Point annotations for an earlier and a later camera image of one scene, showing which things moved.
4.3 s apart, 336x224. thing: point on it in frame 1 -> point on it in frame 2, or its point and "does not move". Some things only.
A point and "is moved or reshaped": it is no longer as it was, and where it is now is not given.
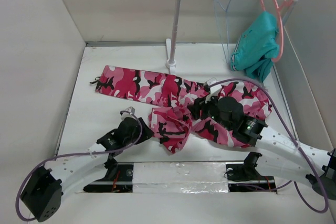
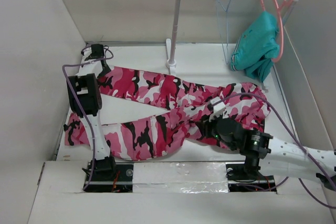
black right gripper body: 209,107 -> 209,129
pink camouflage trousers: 171,98 is moved or reshaped
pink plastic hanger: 281,7 does not move
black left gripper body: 136,135 -> 105,71
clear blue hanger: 215,9 does not move
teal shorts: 256,48 does not move
